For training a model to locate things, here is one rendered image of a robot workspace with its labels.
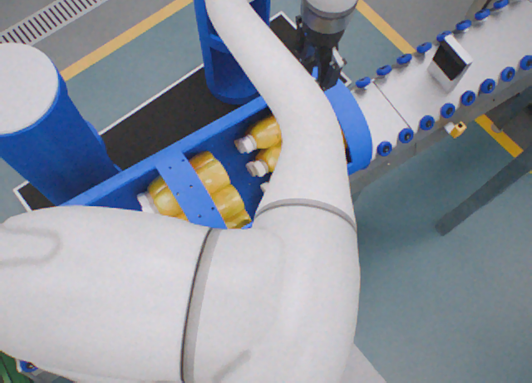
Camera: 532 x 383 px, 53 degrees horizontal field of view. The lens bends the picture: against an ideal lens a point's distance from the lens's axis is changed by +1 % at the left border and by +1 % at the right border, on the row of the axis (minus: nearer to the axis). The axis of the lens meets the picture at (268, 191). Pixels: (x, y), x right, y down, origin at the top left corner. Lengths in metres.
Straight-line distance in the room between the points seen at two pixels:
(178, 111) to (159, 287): 2.08
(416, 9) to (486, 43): 1.28
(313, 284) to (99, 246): 0.17
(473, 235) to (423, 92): 1.06
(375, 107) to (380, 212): 0.95
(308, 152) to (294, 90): 0.10
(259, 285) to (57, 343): 0.16
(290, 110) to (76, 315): 0.30
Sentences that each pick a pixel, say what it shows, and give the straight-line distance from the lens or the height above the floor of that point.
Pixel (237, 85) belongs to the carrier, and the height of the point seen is 0.16.
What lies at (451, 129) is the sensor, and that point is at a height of 0.90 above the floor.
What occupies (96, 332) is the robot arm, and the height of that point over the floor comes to 1.88.
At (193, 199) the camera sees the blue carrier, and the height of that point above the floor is 1.23.
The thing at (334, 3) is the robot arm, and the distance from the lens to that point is 0.84.
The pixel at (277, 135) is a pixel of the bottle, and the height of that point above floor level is 1.13.
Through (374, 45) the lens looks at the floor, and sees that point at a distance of 2.88.
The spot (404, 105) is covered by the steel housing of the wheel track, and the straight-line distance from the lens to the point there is 1.62.
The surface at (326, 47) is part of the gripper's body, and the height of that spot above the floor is 1.51.
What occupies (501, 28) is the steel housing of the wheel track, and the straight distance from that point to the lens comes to 1.87.
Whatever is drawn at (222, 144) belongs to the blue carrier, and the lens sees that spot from 1.39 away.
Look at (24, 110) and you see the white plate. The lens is 1.55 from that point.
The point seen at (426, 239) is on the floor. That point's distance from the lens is 2.49.
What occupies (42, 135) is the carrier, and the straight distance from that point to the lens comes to 1.58.
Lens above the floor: 2.29
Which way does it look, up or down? 70 degrees down
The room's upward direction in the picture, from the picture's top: 4 degrees clockwise
